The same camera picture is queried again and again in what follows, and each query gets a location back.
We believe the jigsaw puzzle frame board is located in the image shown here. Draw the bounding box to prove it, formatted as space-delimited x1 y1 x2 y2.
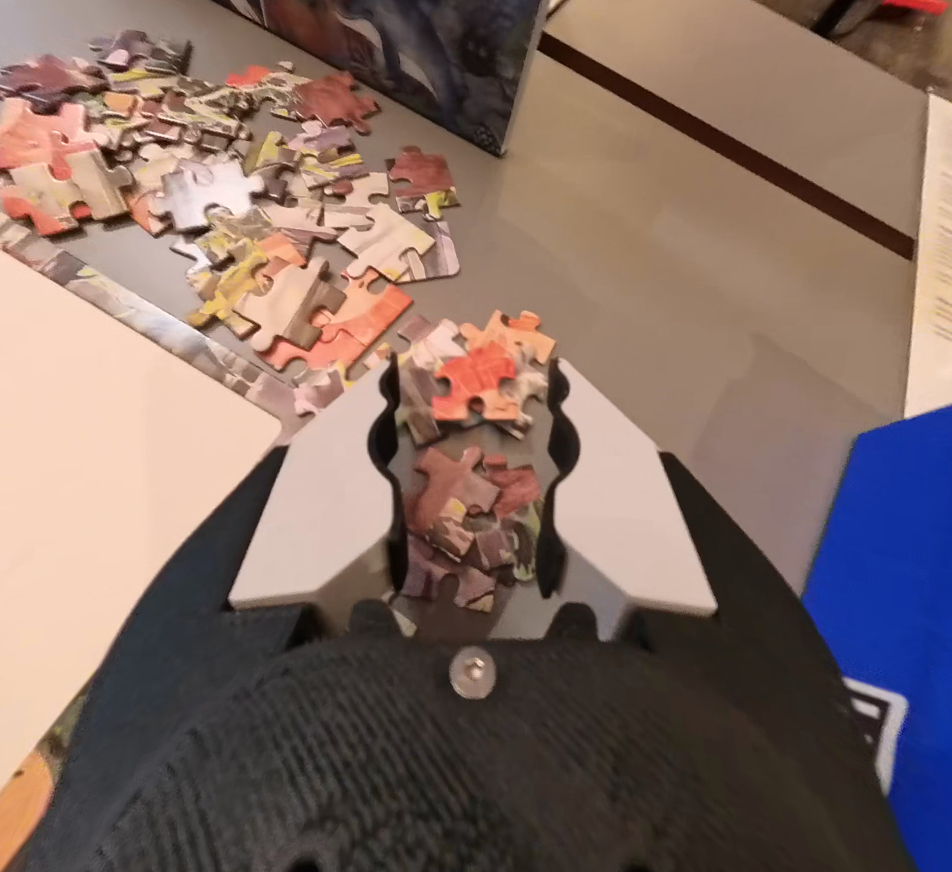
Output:
0 212 300 841

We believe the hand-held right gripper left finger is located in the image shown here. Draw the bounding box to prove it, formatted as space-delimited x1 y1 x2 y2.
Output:
228 355 410 610

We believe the blue plastic bin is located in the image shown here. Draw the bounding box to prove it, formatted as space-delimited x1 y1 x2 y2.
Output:
802 405 952 841

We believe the printed paper sheet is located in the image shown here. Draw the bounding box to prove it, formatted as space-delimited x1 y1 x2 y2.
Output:
902 93 952 421

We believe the pile of jigsaw puzzle pieces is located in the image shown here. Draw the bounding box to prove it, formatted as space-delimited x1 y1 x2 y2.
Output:
0 29 560 614

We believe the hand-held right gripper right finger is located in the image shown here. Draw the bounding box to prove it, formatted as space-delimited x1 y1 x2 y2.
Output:
535 357 720 622

